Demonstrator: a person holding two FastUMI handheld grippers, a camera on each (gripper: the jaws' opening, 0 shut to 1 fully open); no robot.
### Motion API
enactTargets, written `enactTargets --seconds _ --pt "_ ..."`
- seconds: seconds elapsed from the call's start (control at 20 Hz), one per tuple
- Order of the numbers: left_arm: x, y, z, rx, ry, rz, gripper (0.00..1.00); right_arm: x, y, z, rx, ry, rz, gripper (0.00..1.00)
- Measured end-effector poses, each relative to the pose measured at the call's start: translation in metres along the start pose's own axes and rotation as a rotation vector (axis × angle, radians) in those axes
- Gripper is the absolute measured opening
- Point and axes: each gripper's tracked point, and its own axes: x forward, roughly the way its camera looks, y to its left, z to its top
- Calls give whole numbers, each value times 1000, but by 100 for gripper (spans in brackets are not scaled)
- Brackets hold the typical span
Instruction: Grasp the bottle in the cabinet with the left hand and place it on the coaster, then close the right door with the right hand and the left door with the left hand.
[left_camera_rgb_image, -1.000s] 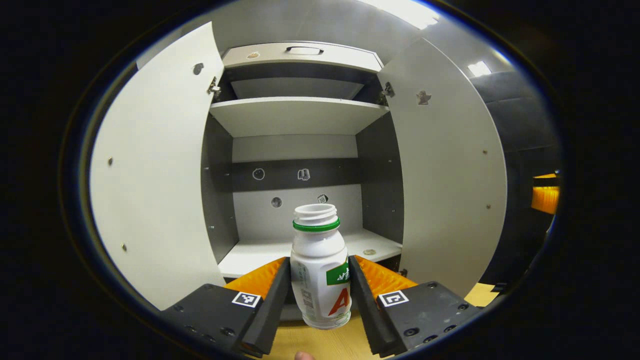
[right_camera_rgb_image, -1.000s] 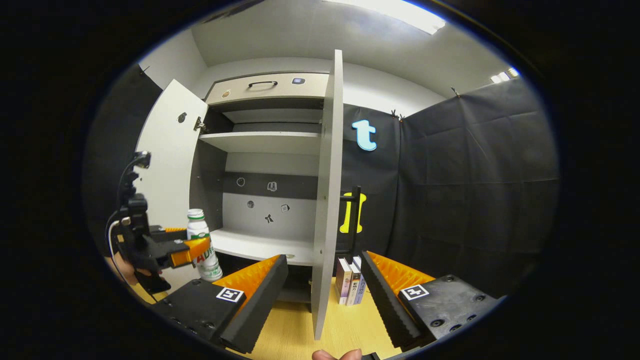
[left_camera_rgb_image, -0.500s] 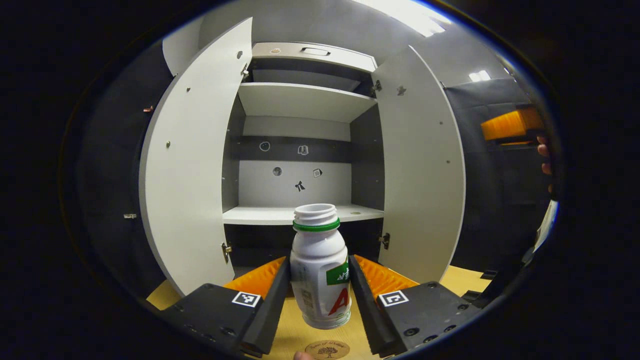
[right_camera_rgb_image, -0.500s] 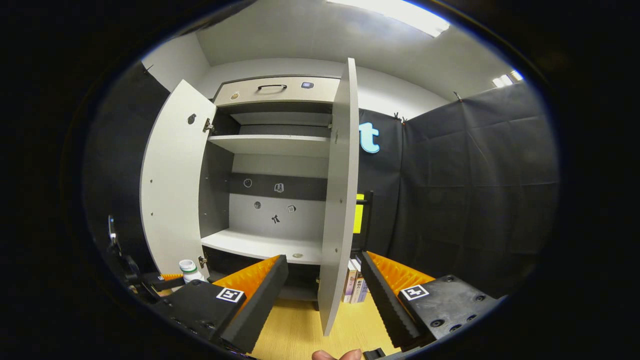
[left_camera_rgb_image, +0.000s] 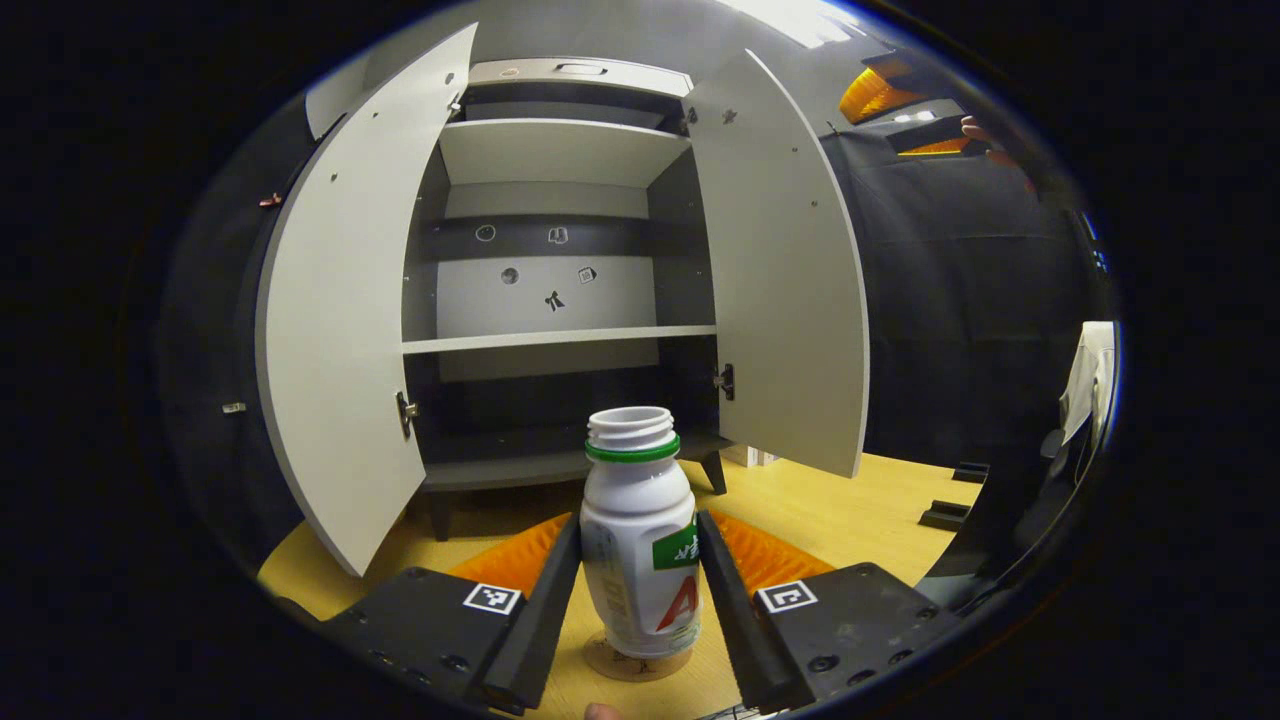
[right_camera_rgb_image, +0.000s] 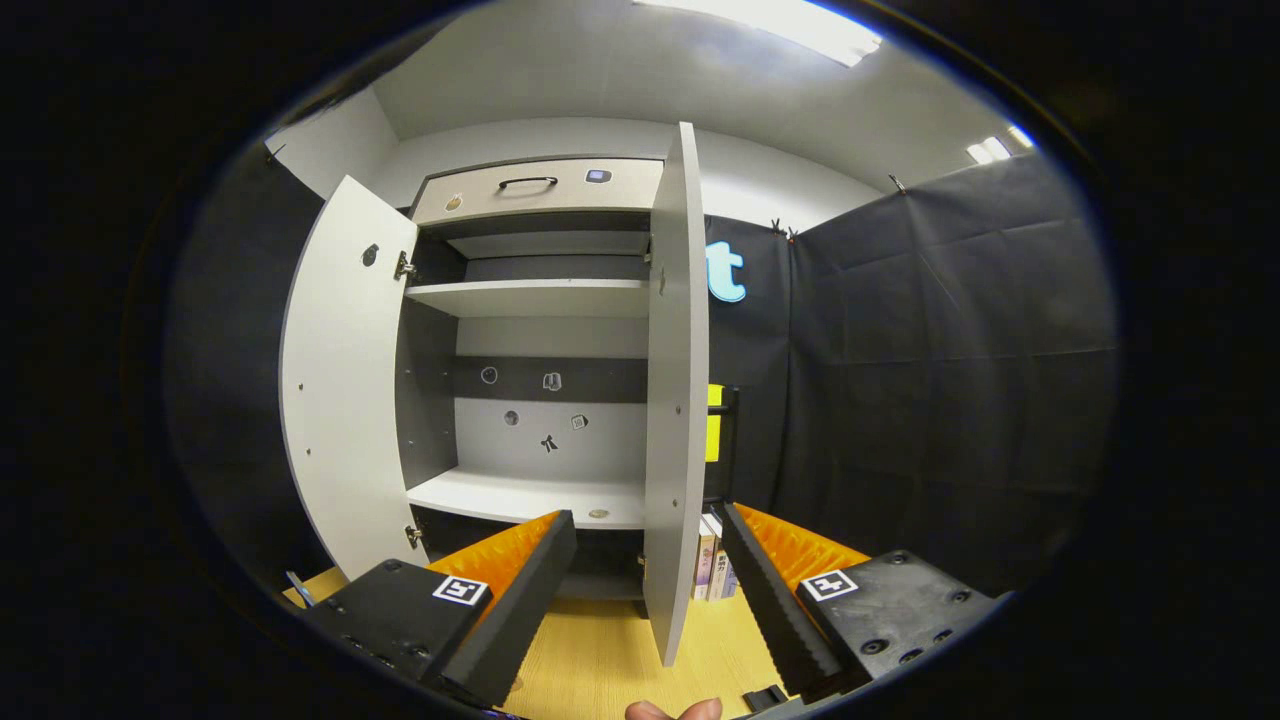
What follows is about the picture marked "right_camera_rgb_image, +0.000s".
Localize white cabinet door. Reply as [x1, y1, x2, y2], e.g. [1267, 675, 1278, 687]
[642, 122, 711, 668]
[278, 175, 431, 581]

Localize grey and white cabinet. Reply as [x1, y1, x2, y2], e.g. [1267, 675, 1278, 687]
[395, 155, 666, 601]

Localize black metal frame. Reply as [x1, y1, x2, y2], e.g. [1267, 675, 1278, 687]
[705, 385, 742, 501]

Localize long ceiling light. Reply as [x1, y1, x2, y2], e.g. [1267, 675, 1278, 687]
[635, 0, 886, 68]

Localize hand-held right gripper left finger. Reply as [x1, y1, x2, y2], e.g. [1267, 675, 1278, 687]
[300, 510, 579, 709]

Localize grey cabinet drawer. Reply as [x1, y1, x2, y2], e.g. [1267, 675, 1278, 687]
[410, 158, 666, 226]

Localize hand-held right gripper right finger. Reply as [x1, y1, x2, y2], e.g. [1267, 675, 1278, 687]
[720, 502, 1001, 706]

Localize white cabinet shelf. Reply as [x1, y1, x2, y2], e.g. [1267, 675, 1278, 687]
[405, 465, 646, 531]
[405, 278, 651, 319]

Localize small ceiling light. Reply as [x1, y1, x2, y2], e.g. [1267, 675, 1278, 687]
[965, 125, 1036, 166]

